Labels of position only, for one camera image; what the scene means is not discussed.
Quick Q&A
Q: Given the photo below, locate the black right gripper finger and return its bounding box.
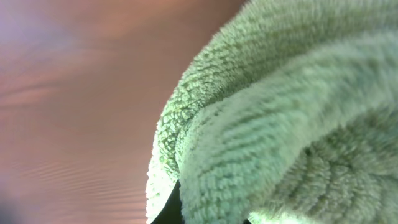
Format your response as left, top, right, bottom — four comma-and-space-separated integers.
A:
151, 180, 184, 224

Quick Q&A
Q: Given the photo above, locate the light green microfiber cloth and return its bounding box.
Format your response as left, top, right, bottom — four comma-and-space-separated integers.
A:
146, 0, 397, 224

